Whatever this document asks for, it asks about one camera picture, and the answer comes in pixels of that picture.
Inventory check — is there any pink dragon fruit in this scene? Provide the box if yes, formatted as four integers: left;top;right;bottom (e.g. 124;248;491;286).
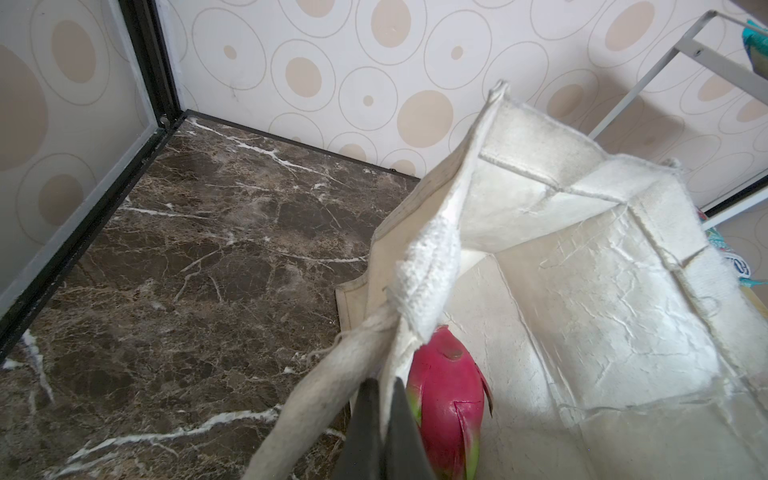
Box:
405;325;493;479

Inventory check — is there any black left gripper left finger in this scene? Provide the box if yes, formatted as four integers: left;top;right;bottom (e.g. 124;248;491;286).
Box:
331;378;382;480

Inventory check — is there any teal Fox's candy bag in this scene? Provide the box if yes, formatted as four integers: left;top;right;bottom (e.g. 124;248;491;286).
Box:
705;227;767;288

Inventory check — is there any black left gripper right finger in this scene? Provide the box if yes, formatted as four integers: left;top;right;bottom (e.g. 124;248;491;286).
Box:
383;378;434;480

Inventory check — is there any cream canvas grocery bag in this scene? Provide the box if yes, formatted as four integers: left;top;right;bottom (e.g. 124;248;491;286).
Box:
245;81;767;479

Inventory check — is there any teal mint blossom candy bag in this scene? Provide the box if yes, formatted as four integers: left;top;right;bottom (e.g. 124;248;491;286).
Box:
742;20;768;79

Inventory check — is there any white wire wooden shelf rack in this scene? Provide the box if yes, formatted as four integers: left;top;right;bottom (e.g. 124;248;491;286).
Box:
581;3;767;227

